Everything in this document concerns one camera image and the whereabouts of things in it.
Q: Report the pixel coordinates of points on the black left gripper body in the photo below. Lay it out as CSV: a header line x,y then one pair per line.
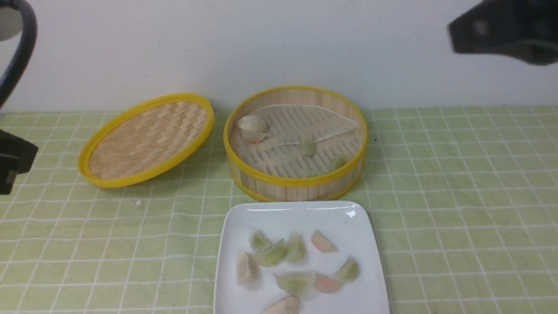
x,y
16,157

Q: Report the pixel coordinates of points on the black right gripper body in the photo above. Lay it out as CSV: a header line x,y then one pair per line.
x,y
526,30

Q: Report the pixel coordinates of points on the large green dumpling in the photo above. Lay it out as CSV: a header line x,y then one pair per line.
x,y
295,283

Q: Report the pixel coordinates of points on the green dumpling on plate top-left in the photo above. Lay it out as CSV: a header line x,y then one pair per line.
x,y
258,241

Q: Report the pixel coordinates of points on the beige dumpling on plate left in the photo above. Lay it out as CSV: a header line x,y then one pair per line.
x,y
247,270

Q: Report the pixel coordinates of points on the white square plate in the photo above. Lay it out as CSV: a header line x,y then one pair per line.
x,y
344,223

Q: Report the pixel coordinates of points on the green dumpling on plate centre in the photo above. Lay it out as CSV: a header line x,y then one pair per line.
x,y
271,256

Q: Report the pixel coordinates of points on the pale green dumpling on plate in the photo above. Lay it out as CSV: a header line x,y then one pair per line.
x,y
295,249

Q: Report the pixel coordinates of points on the pink dumpling on plate top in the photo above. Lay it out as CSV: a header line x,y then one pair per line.
x,y
322,243

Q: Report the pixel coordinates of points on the green dumpling on plate right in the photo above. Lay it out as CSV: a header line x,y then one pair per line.
x,y
349,271

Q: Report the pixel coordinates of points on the yellow rimmed woven steamer lid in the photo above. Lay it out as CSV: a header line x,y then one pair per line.
x,y
146,140

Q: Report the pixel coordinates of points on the green checked tablecloth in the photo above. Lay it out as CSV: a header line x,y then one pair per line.
x,y
463,203

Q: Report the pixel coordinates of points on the green dumpling at steamer right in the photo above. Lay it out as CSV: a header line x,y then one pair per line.
x,y
337,162

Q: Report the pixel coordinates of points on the pale pink dumpling in steamer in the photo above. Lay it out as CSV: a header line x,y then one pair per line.
x,y
251,136

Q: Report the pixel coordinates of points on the white mesh steamer liner cloth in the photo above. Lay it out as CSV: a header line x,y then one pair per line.
x,y
279,154

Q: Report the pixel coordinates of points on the yellow rimmed bamboo steamer basket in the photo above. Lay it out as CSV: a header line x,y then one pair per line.
x,y
264,187

